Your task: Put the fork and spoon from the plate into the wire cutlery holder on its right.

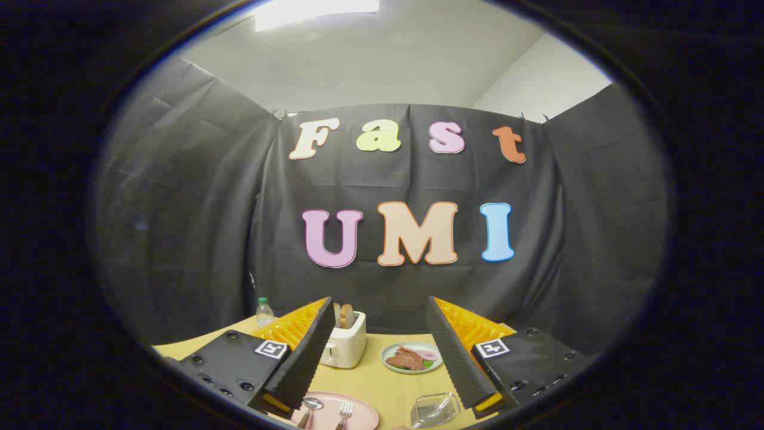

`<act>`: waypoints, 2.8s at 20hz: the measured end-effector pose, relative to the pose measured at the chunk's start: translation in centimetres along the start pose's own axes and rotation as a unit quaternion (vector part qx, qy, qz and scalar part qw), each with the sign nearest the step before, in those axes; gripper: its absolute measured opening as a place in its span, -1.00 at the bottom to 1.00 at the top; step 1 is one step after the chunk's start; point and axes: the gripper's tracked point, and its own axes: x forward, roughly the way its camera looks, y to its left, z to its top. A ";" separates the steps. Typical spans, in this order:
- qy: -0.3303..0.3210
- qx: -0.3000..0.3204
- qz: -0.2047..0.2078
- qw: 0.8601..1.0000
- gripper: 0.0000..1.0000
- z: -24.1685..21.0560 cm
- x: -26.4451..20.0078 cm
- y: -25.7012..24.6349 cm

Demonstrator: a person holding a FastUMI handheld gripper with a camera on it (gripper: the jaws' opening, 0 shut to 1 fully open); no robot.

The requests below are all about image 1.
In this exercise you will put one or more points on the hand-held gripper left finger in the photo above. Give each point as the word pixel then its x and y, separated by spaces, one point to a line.
pixel 301 364

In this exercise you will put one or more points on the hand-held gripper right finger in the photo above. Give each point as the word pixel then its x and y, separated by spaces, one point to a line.
pixel 459 358

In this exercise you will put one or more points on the metal fork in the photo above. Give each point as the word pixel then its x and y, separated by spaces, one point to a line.
pixel 345 411

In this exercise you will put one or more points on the pale green oval plate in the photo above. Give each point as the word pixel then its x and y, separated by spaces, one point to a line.
pixel 433 364

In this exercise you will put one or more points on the pink ham slice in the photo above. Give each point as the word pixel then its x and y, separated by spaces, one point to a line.
pixel 428 356

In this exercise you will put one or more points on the cream white toaster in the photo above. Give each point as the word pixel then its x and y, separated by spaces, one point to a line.
pixel 347 347

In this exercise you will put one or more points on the brown meat slice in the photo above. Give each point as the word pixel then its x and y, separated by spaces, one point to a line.
pixel 406 359

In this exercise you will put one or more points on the clear plastic water bottle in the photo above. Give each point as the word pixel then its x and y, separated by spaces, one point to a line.
pixel 265 313

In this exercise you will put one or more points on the pink round plate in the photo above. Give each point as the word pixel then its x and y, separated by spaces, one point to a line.
pixel 365 418

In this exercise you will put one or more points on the ceiling light panel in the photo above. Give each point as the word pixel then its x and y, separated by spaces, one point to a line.
pixel 316 12

